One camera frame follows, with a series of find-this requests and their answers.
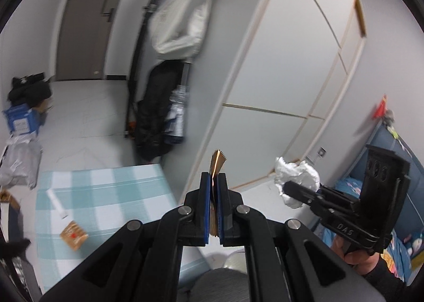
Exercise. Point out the person's right forearm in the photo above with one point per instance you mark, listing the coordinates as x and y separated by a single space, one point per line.
384 275

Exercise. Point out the brown cardboard box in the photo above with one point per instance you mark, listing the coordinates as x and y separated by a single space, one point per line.
10 201

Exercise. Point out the grey speckled cloth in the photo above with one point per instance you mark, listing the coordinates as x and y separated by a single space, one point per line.
218 285

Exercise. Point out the white hanging bag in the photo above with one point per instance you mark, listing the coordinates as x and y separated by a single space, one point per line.
175 23

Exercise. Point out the black bag on floor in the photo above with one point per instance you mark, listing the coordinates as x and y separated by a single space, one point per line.
29 90

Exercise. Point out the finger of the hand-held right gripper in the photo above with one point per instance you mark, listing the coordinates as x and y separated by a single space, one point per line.
299 193

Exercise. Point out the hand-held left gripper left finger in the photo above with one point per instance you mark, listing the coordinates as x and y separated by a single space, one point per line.
207 209

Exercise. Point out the white tube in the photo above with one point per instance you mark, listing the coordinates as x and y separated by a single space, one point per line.
56 202

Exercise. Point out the brown door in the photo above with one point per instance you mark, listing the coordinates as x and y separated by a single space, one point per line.
82 23

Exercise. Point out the white paper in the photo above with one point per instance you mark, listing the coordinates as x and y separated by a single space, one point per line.
298 172

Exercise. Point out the teal checked mat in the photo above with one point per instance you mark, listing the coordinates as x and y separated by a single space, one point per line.
116 189

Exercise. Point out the white wardrobe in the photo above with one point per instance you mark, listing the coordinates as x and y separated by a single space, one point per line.
281 56

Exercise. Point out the black hanging bag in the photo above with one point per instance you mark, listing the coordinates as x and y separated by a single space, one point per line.
152 113

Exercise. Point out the white wall socket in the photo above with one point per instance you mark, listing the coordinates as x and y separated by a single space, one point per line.
322 152

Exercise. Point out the grey plastic mailing bag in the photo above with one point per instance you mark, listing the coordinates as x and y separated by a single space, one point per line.
20 162

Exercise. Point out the small grey plush toy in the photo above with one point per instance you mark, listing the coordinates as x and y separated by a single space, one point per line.
391 121

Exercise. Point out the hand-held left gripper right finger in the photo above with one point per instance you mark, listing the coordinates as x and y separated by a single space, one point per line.
221 222

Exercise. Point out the gold foil wrapper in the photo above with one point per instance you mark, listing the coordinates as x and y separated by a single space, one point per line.
217 164

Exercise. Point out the person's right hand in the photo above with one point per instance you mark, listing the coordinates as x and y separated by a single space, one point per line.
357 260

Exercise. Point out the orange snack packet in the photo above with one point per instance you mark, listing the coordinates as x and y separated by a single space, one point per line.
74 235

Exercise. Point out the blue cardboard box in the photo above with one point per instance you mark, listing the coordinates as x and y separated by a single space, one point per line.
20 119

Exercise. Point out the red hanging ornament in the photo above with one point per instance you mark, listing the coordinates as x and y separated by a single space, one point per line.
380 108

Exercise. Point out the black coat rack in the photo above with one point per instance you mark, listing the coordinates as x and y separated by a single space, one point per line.
137 56

